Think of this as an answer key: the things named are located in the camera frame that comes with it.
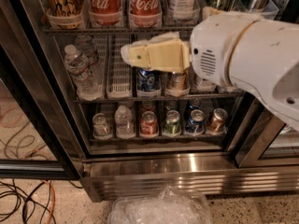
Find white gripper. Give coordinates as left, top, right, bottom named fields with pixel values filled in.
left=121, top=7, right=262, bottom=87

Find tea bottle blue white label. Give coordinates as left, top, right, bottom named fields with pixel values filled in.
left=167, top=0, right=196, bottom=21

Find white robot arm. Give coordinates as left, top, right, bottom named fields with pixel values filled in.
left=121, top=7, right=299, bottom=131

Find copper can middle shelf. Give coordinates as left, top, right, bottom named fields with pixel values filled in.
left=166, top=71, right=188, bottom=91

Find copper can shelf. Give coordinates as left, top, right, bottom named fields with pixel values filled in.
left=206, top=108, right=228, bottom=133
left=166, top=71, right=188, bottom=91

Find right Coca-Cola can top shelf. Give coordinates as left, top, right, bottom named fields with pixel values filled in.
left=130, top=0, right=161, bottom=27

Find coca-cola can shelf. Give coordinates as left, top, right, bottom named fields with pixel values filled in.
left=130, top=0, right=161, bottom=27
left=90, top=0, right=121, bottom=26

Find tea bottle middle shelf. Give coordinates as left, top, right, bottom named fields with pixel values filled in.
left=193, top=75, right=216, bottom=91

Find left Coca-Cola can top shelf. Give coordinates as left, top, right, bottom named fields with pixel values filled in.
left=90, top=0, right=121, bottom=26

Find green can bottom shelf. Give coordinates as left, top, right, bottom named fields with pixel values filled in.
left=163, top=110, right=180, bottom=134

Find copper can bottom shelf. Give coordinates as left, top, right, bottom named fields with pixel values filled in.
left=206, top=108, right=228, bottom=133

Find rear clear water bottle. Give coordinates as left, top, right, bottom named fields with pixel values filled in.
left=75, top=35, right=100, bottom=77

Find clear water bottle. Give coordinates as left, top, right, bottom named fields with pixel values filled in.
left=75, top=35, right=100, bottom=77
left=64, top=45, right=100, bottom=101

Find small water bottle bottom shelf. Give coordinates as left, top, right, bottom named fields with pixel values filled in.
left=114, top=105, right=135, bottom=139

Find front clear water bottle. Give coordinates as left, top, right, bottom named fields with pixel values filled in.
left=64, top=45, right=100, bottom=101

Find gold can top shelf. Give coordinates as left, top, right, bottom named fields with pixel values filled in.
left=47, top=0, right=84, bottom=29

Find silver can bottom shelf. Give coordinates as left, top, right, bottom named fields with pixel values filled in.
left=93, top=113, right=111, bottom=138

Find stainless steel fridge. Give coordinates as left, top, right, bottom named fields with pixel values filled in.
left=0, top=0, right=299, bottom=202

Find front blue Pepsi can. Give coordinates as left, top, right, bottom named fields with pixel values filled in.
left=137, top=68, right=159, bottom=91

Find blue pepsi can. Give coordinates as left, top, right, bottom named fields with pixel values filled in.
left=137, top=68, right=159, bottom=91
left=185, top=109, right=205, bottom=134

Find rear blue can bottom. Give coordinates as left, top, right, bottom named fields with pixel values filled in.
left=185, top=98, right=203, bottom=116

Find rear green can bottom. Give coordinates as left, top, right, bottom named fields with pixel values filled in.
left=164, top=100, right=178, bottom=112

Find rear red can bottom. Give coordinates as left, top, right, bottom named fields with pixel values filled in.
left=141, top=101, right=156, bottom=113

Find blue Pepsi can bottom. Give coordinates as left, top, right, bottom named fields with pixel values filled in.
left=185, top=109, right=205, bottom=134

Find red Coca-Cola can bottom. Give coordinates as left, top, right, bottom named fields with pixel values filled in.
left=140, top=111, right=158, bottom=135

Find clear plastic bag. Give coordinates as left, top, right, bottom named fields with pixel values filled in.
left=107, top=186, right=213, bottom=224

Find left glass sliding door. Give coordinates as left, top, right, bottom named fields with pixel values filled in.
left=0, top=48, right=79, bottom=180

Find orange cable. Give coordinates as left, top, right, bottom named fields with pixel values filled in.
left=41, top=179, right=57, bottom=224

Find black cables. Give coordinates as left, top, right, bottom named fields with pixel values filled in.
left=0, top=179, right=57, bottom=224

